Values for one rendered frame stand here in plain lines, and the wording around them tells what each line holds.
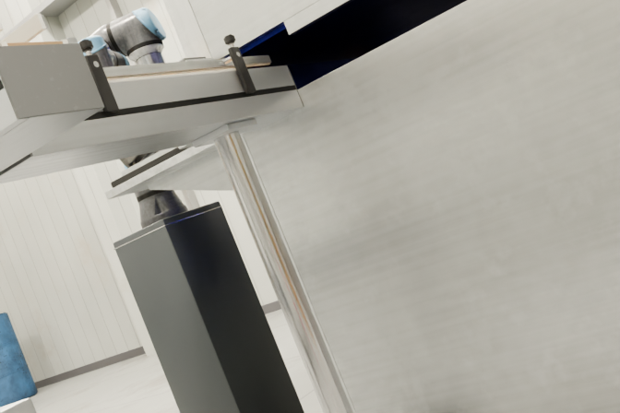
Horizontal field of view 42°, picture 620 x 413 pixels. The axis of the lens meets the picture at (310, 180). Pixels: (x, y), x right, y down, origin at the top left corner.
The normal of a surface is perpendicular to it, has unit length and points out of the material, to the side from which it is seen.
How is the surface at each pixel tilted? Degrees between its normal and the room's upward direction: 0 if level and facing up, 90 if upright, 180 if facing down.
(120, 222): 90
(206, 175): 90
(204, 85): 90
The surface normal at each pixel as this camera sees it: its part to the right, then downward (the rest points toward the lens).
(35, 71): 0.77, -0.34
